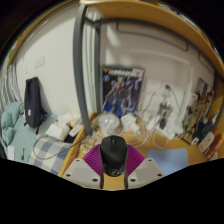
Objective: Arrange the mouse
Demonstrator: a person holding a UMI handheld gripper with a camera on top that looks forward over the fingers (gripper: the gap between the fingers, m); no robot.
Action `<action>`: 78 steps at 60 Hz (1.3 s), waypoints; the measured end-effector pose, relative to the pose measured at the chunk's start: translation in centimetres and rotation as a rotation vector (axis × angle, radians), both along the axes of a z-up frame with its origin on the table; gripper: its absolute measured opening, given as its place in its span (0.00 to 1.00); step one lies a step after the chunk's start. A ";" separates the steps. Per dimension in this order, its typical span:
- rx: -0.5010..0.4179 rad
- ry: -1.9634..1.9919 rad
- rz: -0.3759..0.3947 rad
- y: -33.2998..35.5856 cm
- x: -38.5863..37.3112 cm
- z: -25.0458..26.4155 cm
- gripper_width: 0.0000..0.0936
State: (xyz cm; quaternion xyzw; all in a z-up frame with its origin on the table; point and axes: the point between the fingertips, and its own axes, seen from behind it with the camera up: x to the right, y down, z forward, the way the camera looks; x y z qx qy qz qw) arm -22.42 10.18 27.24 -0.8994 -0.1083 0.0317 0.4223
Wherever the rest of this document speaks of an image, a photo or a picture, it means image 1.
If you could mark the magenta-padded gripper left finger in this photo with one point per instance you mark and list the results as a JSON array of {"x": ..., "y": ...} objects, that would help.
[{"x": 80, "y": 173}]

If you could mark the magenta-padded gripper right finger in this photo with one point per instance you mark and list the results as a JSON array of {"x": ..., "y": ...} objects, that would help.
[{"x": 146, "y": 171}]

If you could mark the black computer mouse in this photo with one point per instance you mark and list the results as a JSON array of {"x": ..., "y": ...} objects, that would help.
[{"x": 113, "y": 153}]

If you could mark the blue mouse pad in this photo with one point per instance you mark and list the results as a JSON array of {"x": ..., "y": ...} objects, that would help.
[{"x": 170, "y": 160}]

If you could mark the blue checkered bedsheet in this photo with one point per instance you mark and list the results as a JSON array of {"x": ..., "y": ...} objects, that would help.
[{"x": 46, "y": 153}]

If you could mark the white power strip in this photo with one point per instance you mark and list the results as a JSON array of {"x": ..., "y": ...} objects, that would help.
[{"x": 168, "y": 131}]

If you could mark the white paper box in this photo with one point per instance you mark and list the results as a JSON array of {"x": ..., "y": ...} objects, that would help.
[{"x": 58, "y": 128}]

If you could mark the small white charger block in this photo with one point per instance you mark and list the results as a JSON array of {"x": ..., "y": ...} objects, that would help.
[{"x": 129, "y": 121}]

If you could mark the clear plastic lidded cup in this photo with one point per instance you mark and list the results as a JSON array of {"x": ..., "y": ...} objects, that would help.
[{"x": 108, "y": 123}]

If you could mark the teal bedding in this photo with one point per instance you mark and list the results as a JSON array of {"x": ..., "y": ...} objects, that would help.
[{"x": 13, "y": 130}]

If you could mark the black backpack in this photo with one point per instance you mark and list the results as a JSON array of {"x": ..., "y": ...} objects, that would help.
[{"x": 33, "y": 103}]

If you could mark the blue robot model kit box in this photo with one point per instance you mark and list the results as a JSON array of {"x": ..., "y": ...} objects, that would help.
[{"x": 121, "y": 90}]

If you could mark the white wall socket plates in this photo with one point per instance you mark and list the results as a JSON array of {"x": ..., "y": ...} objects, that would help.
[{"x": 156, "y": 87}]

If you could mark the wooden shelf unit grey frame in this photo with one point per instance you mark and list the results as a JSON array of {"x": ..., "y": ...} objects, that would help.
[{"x": 80, "y": 66}]

